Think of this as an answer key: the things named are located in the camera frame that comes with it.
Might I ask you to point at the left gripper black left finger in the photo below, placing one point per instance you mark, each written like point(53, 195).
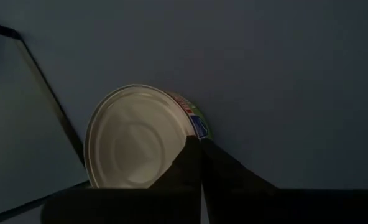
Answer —
point(184, 174)

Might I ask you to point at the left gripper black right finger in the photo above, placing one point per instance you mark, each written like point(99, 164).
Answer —
point(224, 174)

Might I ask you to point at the green white label tuna can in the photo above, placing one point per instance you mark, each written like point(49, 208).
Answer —
point(134, 137)

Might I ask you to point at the wooden block platform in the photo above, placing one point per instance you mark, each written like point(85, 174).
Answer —
point(69, 133)

